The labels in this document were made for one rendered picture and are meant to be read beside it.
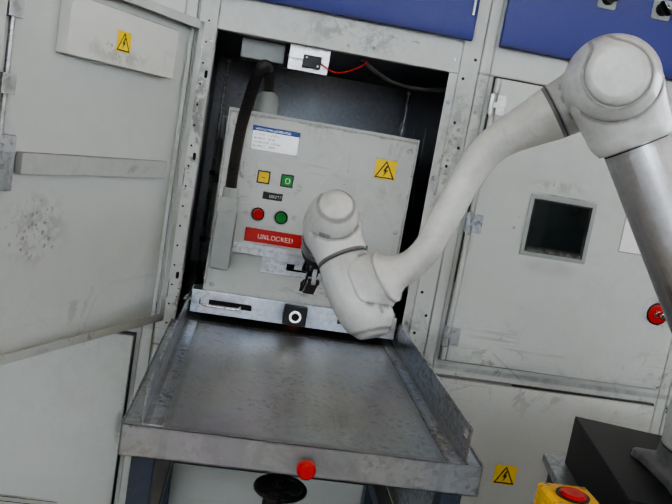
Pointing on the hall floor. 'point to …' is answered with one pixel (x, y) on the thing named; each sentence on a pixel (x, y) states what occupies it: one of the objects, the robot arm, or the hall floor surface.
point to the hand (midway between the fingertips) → (308, 276)
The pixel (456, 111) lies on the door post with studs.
